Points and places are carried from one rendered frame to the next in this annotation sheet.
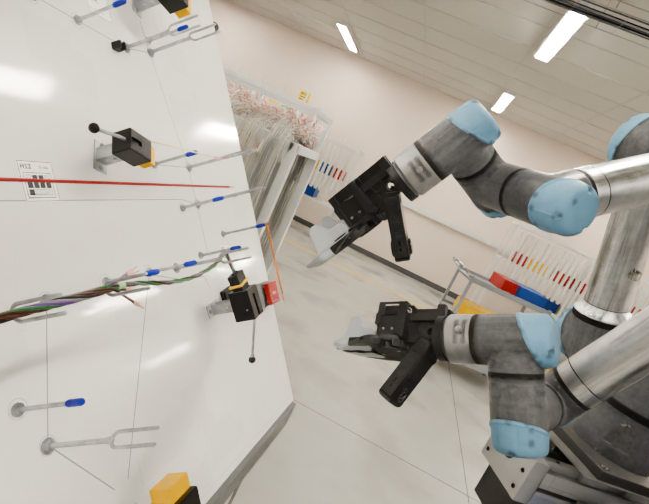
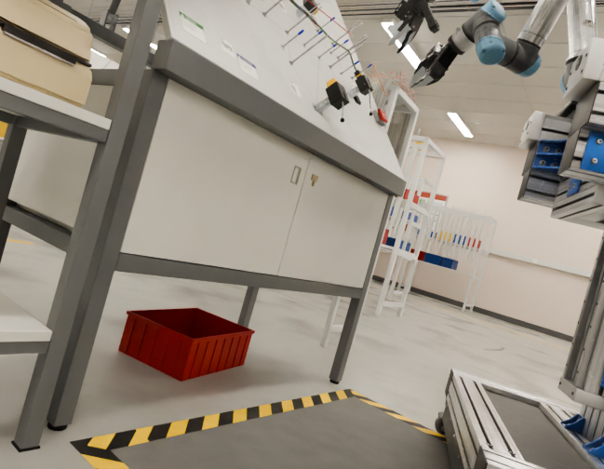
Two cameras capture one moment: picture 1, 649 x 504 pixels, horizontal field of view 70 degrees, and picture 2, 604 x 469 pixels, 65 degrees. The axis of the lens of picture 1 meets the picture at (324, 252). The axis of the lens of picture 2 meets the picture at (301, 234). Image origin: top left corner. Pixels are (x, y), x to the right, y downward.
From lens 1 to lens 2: 1.35 m
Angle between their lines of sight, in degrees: 28
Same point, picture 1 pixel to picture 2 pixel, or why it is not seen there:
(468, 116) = not seen: outside the picture
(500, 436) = (478, 48)
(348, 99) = (473, 180)
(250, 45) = not seen: hidden behind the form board
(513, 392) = (480, 30)
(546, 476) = (545, 119)
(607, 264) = (570, 25)
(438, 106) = not seen: hidden behind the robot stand
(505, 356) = (476, 20)
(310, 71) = (433, 164)
